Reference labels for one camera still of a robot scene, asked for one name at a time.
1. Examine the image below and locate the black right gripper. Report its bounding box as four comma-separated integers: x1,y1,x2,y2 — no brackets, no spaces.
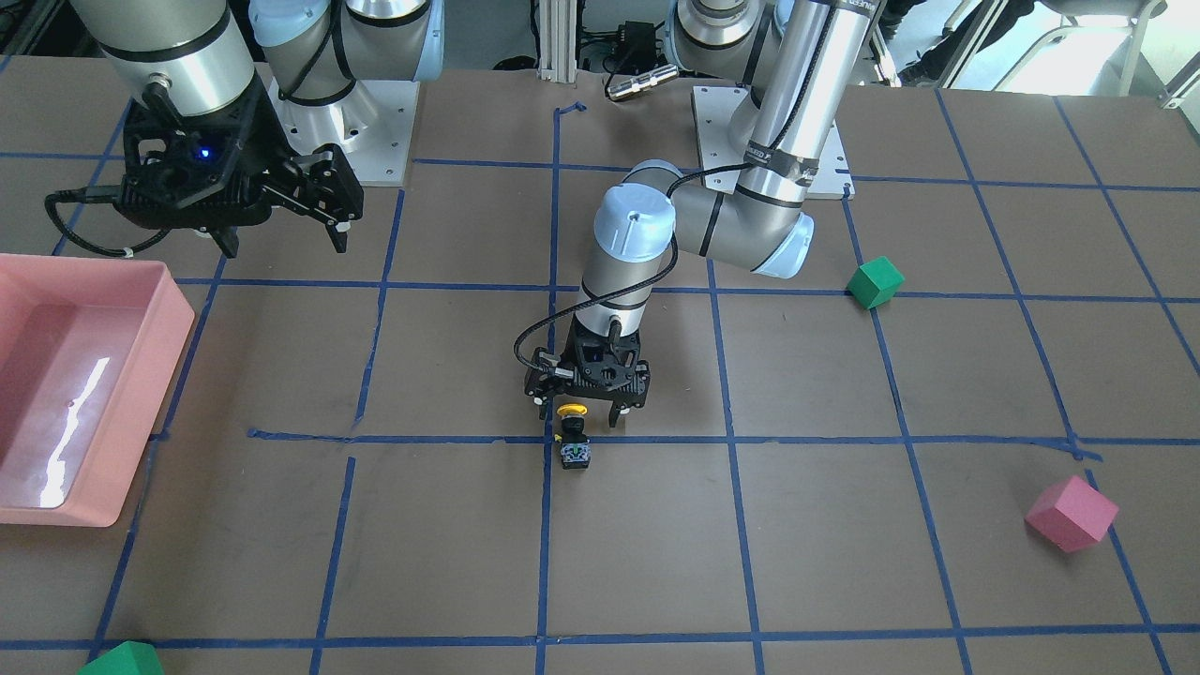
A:
116,74,365,258

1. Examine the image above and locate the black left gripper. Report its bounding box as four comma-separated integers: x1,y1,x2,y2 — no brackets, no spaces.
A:
524,319,650,428

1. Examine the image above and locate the yellow push button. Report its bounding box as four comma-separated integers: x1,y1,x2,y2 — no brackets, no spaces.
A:
556,404,592,471

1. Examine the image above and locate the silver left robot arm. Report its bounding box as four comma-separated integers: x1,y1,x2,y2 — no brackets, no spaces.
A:
514,1,881,426

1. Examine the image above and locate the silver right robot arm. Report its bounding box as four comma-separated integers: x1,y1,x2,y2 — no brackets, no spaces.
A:
46,1,515,428

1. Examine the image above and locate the pink plastic bin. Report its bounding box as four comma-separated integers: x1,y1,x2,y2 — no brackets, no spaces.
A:
1,253,196,527

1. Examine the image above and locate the green foam cube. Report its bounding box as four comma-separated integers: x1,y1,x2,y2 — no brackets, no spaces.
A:
846,256,906,310
77,641,166,675

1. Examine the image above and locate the silver cylinder connector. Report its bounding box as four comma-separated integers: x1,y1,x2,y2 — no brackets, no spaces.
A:
605,64,679,103

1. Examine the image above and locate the black power adapter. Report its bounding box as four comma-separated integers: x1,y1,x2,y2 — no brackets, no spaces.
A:
614,20,656,71

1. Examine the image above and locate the green foam cube near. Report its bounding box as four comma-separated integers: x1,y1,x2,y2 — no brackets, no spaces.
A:
77,641,166,675

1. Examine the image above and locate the pink foam cube far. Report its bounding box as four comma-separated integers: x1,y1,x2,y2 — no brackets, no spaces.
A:
1025,474,1118,554

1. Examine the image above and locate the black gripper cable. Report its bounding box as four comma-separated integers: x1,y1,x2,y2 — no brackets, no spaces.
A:
514,0,863,381

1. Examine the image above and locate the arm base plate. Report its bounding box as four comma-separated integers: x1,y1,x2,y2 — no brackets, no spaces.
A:
269,80,421,187
692,85,856,201

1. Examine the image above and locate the aluminium profile post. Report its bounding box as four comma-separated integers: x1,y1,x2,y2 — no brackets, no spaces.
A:
536,0,580,84

